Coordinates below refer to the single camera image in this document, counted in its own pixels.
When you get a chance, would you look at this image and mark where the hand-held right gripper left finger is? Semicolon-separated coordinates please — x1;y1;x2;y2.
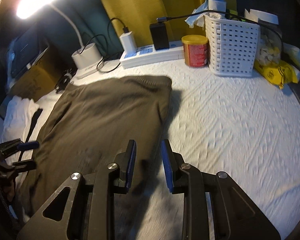
16;139;137;240

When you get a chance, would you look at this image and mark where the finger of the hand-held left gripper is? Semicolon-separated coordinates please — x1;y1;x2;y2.
0;139;40;159
0;159;37;178

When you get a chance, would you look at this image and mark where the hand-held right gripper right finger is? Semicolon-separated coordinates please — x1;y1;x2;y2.
161;139;282;240

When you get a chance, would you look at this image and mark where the olive brown t-shirt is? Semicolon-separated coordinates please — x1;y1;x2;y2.
15;75;172;218

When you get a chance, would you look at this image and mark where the white cloth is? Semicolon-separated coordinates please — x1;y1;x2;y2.
2;96;43;147

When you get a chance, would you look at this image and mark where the cardboard box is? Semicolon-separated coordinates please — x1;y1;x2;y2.
11;46;63;103

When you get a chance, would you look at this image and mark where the white textured bedspread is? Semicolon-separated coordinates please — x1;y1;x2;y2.
0;55;300;240

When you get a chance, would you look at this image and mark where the white desk lamp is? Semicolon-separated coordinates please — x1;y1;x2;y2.
15;0;104;79

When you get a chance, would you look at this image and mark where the white power strip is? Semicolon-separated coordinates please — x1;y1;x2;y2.
119;44;185;69

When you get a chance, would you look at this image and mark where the red and gold can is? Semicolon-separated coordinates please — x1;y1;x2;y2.
181;35;210;68

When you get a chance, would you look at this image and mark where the white charger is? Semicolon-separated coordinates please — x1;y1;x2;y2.
119;31;137;53

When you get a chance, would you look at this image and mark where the black charger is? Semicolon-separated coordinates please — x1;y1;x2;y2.
149;23;170;50

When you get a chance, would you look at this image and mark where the white plastic basket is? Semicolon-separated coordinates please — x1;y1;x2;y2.
204;12;261;77

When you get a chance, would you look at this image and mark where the yellow plastic bag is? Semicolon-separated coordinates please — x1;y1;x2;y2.
254;60;299;90

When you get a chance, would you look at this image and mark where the teal curtain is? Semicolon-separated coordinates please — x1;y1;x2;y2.
0;0;124;64

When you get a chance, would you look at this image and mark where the clear jar with white lid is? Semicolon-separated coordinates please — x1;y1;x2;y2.
244;8;283;64

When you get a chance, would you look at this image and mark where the yellow curtain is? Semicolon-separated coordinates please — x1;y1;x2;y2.
91;0;238;48

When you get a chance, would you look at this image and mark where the white plastic package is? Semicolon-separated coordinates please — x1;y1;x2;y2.
282;42;300;80

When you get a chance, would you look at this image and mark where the black strap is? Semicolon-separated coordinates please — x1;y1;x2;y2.
19;108;43;160

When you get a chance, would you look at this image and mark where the bundled black cord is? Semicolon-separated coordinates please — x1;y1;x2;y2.
54;69;75;93

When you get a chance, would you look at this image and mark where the black lamp cable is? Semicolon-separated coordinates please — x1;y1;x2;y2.
80;34;122;73

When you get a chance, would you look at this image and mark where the black white-charger cable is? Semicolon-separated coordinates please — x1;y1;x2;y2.
107;17;129;62

